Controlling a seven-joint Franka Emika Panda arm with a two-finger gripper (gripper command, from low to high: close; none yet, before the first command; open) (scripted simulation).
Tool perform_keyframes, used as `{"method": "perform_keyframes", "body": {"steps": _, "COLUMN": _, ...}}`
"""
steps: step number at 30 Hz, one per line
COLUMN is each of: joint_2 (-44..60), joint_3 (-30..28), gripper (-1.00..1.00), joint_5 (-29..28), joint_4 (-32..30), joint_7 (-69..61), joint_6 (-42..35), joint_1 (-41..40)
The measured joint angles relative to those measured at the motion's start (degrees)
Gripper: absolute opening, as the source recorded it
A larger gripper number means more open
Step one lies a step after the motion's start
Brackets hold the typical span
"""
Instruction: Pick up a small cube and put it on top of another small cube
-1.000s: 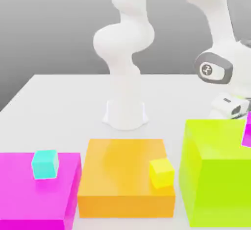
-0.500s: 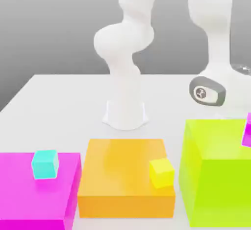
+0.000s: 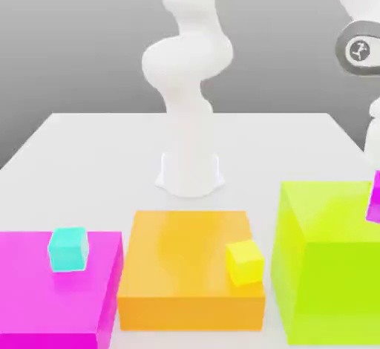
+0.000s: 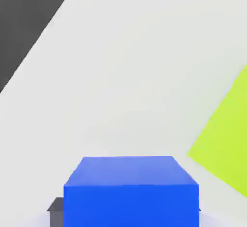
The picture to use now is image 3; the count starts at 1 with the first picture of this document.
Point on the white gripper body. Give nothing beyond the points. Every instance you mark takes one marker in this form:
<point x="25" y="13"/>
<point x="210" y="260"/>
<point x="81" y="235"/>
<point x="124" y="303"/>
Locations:
<point x="373" y="150"/>

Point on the small magenta cube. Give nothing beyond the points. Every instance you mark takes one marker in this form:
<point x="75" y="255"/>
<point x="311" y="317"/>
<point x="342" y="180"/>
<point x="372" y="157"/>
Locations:
<point x="374" y="203"/>

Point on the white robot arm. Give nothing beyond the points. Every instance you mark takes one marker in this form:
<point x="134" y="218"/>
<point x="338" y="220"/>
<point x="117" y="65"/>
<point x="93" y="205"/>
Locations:
<point x="187" y="58"/>

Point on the small yellow cube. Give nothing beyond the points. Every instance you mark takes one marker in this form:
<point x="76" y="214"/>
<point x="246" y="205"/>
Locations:
<point x="245" y="263"/>

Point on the small cyan cube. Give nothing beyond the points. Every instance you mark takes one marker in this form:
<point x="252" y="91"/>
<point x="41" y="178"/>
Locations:
<point x="67" y="250"/>

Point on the large lime box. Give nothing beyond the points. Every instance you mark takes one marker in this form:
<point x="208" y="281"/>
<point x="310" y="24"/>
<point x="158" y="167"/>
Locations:
<point x="326" y="265"/>

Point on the large orange box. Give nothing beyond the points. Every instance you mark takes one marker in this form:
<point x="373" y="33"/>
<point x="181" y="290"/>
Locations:
<point x="184" y="265"/>

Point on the large magenta box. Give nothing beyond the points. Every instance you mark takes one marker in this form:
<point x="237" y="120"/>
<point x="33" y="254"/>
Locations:
<point x="44" y="301"/>

